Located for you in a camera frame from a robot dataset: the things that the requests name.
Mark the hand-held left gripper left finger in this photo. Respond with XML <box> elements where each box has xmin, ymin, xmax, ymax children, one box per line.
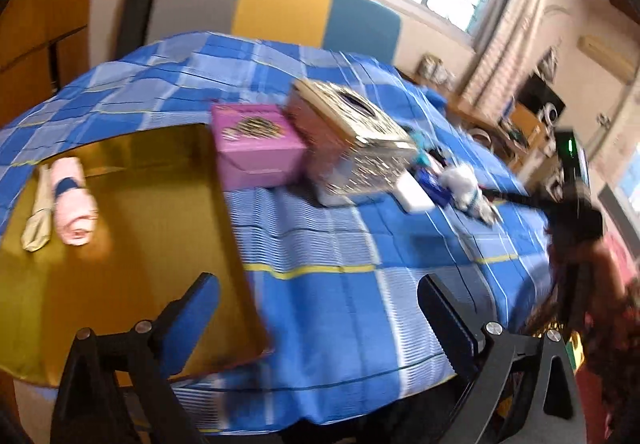
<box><xmin>50</xmin><ymin>273</ymin><xmax>221</xmax><ymax>444</ymax></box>

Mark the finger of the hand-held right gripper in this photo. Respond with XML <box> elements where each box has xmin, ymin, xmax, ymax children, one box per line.
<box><xmin>477</xmin><ymin>187</ymin><xmax>556</xmax><ymax>215</ymax></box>

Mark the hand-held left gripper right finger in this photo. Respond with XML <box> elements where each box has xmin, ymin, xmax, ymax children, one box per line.
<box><xmin>416</xmin><ymin>273</ymin><xmax>588</xmax><ymax>444</ymax></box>

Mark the white blue-striped sock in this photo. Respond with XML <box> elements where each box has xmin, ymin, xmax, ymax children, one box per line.
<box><xmin>470</xmin><ymin>197</ymin><xmax>503</xmax><ymax>225</ymax></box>

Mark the white plush toy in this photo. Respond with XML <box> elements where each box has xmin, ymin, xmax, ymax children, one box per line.
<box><xmin>440</xmin><ymin>163</ymin><xmax>483</xmax><ymax>212</ymax></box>

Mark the gold cardboard tray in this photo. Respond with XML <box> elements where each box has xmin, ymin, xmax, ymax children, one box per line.
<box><xmin>0</xmin><ymin>121</ymin><xmax>273</xmax><ymax>385</ymax></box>

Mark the blue tissue pack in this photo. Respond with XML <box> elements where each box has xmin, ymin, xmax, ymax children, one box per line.
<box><xmin>417</xmin><ymin>167</ymin><xmax>451</xmax><ymax>207</ymax></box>

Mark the teal plush toy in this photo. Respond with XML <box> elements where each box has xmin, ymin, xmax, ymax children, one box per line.
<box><xmin>407</xmin><ymin>129</ymin><xmax>436</xmax><ymax>170</ymax></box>

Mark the person's right forearm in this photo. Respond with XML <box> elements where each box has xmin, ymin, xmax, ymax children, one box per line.
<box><xmin>525</xmin><ymin>234</ymin><xmax>640</xmax><ymax>444</ymax></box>

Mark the wooden desk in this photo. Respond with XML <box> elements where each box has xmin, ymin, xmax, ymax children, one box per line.
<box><xmin>400</xmin><ymin>69</ymin><xmax>556</xmax><ymax>175</ymax></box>

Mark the black television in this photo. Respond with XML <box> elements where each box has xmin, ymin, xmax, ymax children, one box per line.
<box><xmin>517</xmin><ymin>74</ymin><xmax>566</xmax><ymax>120</ymax></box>

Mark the blue plaid bed sheet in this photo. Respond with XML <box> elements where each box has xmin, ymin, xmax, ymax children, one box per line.
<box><xmin>0</xmin><ymin>32</ymin><xmax>551</xmax><ymax>435</ymax></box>

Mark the pink rolled towel blue band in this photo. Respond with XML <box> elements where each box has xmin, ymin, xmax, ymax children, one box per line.
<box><xmin>50</xmin><ymin>157</ymin><xmax>99</xmax><ymax>246</ymax></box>

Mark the patterned curtain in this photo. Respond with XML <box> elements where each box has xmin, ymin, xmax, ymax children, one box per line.
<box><xmin>457</xmin><ymin>0</ymin><xmax>558</xmax><ymax>100</ymax></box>

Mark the white air conditioner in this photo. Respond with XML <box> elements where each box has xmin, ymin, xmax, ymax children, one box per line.
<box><xmin>577</xmin><ymin>35</ymin><xmax>636</xmax><ymax>80</ymax></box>

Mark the pink box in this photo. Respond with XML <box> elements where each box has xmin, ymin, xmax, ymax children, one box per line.
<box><xmin>210</xmin><ymin>103</ymin><xmax>308</xmax><ymax>191</ymax></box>

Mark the cream rolled cloth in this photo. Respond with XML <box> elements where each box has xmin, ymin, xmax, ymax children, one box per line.
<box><xmin>21</xmin><ymin>163</ymin><xmax>55</xmax><ymax>252</ymax></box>

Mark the wooden wardrobe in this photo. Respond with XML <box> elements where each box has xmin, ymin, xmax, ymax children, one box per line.
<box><xmin>0</xmin><ymin>0</ymin><xmax>106</xmax><ymax>125</ymax></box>

